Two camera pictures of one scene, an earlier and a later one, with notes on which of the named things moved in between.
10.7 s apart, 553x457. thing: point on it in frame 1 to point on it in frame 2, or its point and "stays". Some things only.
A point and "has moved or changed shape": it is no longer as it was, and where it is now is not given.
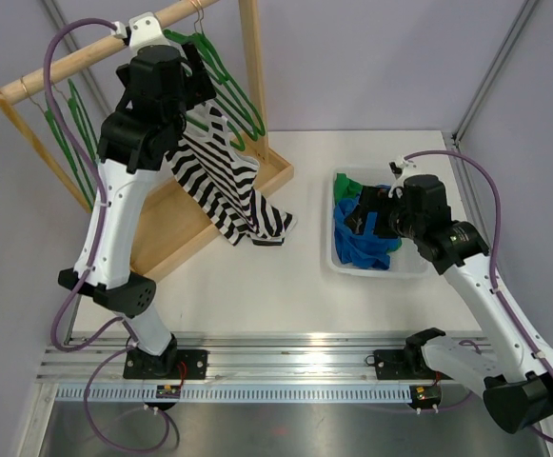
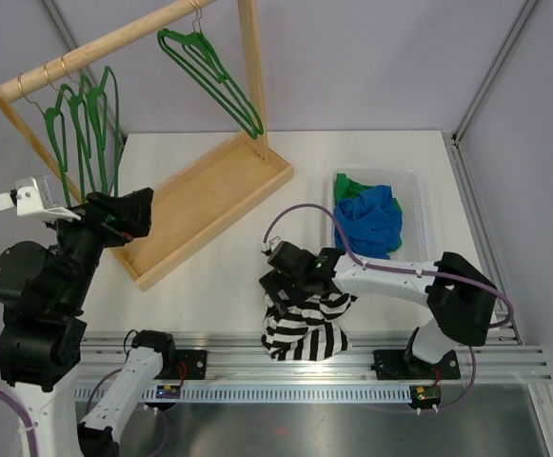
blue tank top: [365, 249] stays
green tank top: [345, 189] stays
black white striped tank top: [221, 180] to [307, 330]
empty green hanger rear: [207, 49] stays
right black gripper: [373, 199] to [275, 281]
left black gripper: [197, 89] to [132, 214]
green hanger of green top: [51, 122] has moved or changed shape
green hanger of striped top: [205, 126] to [97, 101]
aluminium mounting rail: [243, 360] stays
